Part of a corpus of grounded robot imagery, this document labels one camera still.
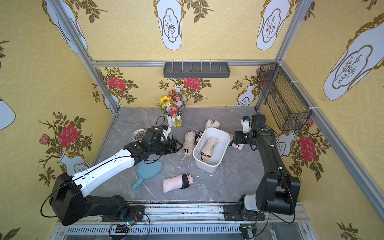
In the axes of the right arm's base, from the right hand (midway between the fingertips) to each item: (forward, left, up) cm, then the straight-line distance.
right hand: (244, 137), depth 86 cm
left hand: (-8, +39, +2) cm, 39 cm away
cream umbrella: (-2, +32, -8) cm, 33 cm away
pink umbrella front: (-23, +34, -9) cm, 42 cm away
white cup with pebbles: (+4, +65, -7) cm, 66 cm away
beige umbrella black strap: (-7, +22, -7) cm, 24 cm away
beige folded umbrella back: (+14, +19, -7) cm, 24 cm away
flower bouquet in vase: (+22, +45, +2) cm, 50 cm away
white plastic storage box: (-2, +13, -16) cm, 21 cm away
